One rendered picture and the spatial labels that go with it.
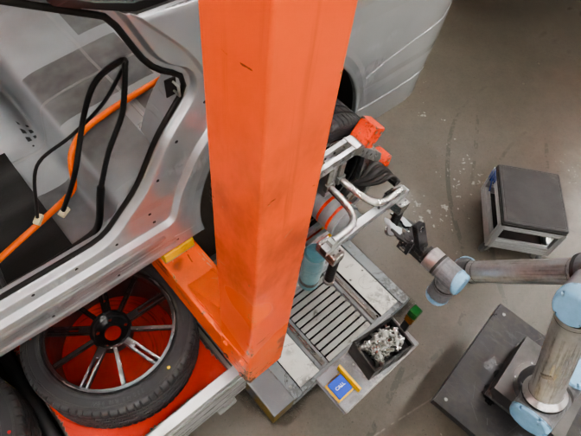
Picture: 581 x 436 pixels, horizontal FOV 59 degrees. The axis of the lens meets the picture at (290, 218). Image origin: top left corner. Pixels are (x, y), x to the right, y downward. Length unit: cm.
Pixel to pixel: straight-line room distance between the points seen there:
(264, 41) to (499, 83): 354
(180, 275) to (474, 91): 269
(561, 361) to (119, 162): 159
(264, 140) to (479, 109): 316
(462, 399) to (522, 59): 284
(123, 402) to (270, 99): 150
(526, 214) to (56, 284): 224
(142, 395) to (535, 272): 143
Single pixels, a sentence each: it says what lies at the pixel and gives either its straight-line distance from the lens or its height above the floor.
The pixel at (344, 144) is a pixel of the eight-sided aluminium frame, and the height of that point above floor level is 111.
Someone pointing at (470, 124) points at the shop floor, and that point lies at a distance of 375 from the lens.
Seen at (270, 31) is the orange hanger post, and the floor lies 205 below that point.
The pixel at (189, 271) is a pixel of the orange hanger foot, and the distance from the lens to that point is 200.
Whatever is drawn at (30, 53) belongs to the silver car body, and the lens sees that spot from 238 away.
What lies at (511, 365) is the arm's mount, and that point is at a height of 40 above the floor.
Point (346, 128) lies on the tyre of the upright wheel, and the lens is 185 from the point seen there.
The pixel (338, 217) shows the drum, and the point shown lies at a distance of 188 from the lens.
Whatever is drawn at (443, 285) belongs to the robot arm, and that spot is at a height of 79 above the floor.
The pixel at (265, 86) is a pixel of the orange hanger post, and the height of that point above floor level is 196.
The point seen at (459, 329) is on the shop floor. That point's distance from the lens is 285.
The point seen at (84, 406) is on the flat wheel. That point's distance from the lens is 207.
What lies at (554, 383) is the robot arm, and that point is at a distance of 197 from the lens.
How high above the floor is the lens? 245
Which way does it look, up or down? 56 degrees down
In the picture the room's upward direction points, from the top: 9 degrees clockwise
